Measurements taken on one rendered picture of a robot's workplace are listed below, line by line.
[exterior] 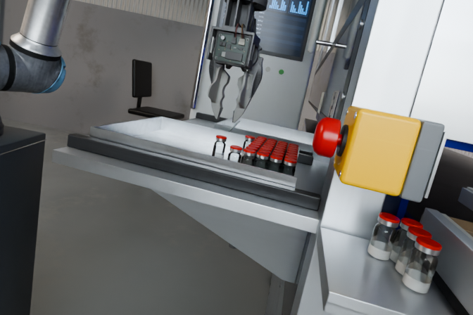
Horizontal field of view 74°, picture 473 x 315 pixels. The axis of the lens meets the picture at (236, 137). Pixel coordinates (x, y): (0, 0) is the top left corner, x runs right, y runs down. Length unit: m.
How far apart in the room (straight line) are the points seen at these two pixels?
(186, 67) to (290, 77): 2.75
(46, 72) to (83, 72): 3.46
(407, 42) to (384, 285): 0.25
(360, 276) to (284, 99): 1.16
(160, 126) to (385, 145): 0.58
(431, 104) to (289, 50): 1.07
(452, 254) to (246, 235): 0.30
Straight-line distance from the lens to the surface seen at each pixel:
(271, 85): 1.42
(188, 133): 0.76
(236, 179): 0.45
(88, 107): 4.43
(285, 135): 1.05
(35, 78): 0.97
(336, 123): 0.32
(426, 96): 0.41
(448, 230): 0.38
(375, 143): 0.30
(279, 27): 1.44
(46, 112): 4.68
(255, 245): 0.55
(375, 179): 0.31
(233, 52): 0.51
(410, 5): 0.41
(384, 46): 0.40
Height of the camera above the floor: 1.03
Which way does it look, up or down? 10 degrees down
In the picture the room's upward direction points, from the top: 11 degrees clockwise
